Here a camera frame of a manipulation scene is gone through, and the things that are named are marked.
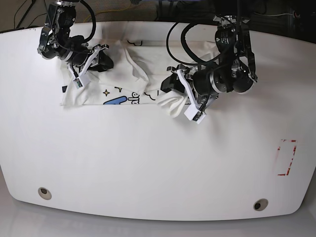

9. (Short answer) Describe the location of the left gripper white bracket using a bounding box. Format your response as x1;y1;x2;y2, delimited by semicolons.
160;65;219;112

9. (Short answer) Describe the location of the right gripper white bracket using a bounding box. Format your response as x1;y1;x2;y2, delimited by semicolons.
65;44;114;81

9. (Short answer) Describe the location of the white printed t-shirt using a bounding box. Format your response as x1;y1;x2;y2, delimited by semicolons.
59;38;223;119

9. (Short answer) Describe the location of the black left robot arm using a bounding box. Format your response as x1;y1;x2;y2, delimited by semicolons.
160;0;258;124

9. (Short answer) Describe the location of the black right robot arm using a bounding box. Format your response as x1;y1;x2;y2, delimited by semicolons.
38;0;114;88

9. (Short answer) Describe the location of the left table grommet hole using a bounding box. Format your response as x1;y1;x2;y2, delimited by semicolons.
38;187;52;200

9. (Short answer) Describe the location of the table grommet hole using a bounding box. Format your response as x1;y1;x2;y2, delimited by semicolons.
253;198;269;211
38;187;52;200

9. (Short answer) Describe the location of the red tape rectangle marking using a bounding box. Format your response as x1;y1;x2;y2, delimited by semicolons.
274;139;297;177

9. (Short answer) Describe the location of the right table grommet hole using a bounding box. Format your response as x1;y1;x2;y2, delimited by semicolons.
253;198;269;211

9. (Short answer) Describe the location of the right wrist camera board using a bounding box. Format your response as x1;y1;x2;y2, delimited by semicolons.
73;78;90;89

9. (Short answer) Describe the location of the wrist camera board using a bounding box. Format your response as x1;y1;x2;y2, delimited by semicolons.
184;104;206;124
73;78;90;89

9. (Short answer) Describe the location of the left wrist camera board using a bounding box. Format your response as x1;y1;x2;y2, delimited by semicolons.
184;104;206;124

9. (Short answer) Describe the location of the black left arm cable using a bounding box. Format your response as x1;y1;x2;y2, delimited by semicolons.
165;0;244;67

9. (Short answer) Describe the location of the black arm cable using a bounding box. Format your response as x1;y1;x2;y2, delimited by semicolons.
165;0;244;67
41;0;97;52

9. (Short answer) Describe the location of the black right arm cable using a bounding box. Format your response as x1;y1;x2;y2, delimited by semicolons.
41;0;97;52

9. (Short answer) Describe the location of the yellow cable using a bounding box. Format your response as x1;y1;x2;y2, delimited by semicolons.
83;1;139;23

